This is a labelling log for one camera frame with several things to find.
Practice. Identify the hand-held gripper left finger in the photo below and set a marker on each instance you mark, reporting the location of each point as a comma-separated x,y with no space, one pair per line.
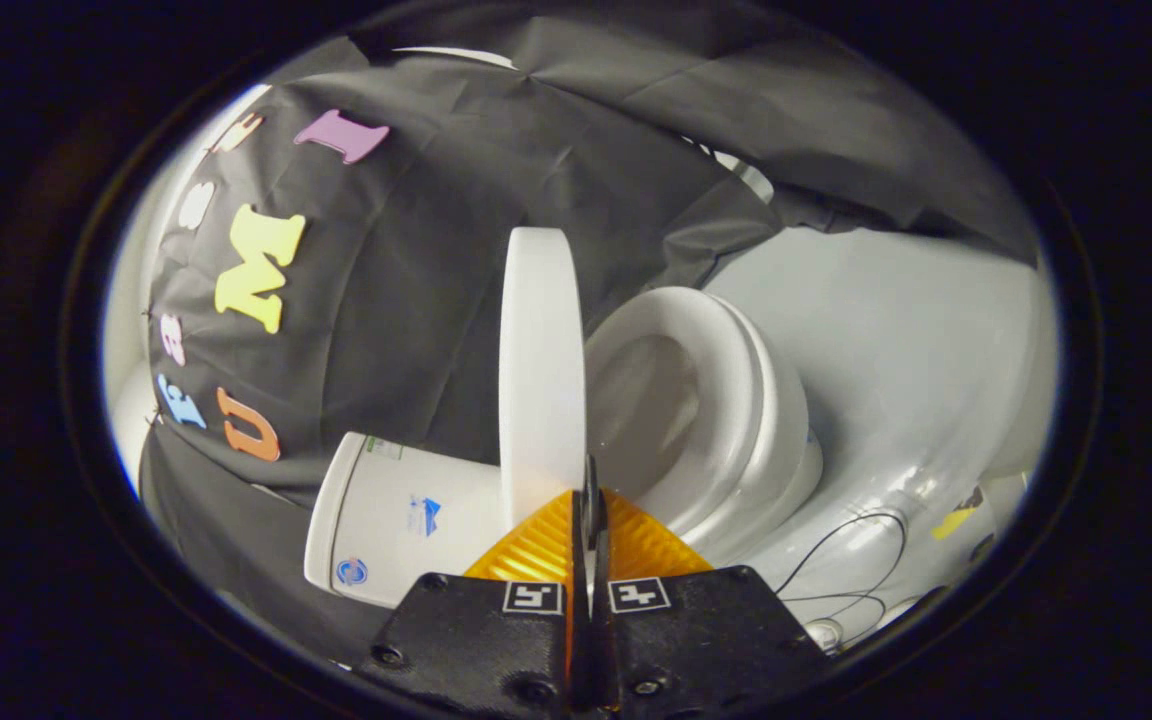
481,640

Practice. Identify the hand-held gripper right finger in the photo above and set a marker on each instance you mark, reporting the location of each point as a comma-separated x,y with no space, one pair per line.
696,635

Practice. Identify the white toilet lid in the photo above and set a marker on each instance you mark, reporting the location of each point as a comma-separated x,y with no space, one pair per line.
541,380

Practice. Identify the white ceramic toilet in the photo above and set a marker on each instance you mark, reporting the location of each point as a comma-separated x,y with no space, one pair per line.
386,505

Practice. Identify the white toilet tank cover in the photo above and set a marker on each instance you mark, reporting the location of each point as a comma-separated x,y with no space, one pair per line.
328,520

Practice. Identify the white toilet seat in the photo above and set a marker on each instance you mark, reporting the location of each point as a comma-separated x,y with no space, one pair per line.
741,400

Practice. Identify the yellow tape piece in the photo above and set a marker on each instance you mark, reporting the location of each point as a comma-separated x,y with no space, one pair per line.
954,522

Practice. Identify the black backdrop cloth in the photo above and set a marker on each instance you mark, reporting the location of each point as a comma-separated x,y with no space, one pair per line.
436,300

